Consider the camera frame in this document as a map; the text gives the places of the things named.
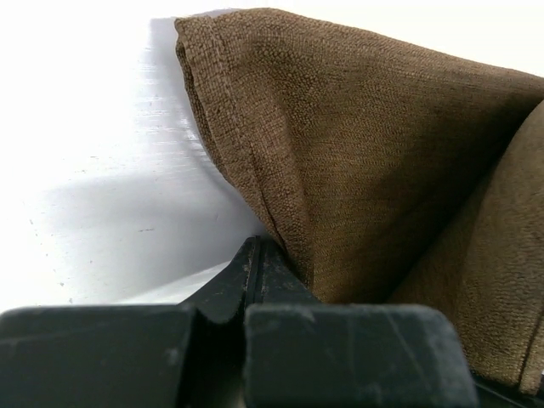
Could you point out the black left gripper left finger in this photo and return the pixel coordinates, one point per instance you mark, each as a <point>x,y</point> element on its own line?
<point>146,355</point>

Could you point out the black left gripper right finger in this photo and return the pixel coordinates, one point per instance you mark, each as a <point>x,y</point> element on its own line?
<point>303,353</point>

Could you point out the brown cloth napkin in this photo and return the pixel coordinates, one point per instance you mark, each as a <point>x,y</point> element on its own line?
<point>388,172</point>

